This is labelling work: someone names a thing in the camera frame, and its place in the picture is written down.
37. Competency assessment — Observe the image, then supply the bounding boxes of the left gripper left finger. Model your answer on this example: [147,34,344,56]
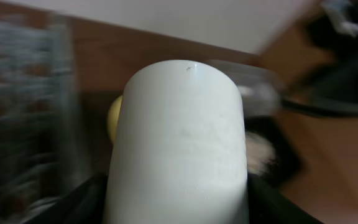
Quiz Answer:
[26,174,108,224]

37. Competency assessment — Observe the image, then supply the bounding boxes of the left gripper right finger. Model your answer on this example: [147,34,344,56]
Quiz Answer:
[247,174,323,224]

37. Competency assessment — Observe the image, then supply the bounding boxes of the rice leftovers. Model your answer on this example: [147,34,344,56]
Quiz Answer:
[246,131,276,176]

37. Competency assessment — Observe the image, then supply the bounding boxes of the white paper cup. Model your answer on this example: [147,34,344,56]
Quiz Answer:
[103,60,247,224]

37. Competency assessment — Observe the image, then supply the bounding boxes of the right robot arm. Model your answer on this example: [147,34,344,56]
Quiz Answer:
[281,1,358,118]

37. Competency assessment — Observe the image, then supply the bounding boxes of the black waste tray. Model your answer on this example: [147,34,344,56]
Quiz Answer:
[244,116,303,188]

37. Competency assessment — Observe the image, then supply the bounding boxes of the grey dishwasher rack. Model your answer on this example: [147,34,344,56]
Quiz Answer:
[0,13,91,223]

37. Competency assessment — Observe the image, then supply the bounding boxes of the brown serving tray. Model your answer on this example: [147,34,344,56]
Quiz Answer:
[80,90,122,175]

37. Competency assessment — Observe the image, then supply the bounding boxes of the yellow plate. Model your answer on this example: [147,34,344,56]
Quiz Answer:
[107,95,122,144]

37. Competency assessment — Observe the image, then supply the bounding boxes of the clear plastic bin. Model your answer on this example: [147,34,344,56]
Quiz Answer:
[206,60,283,118]

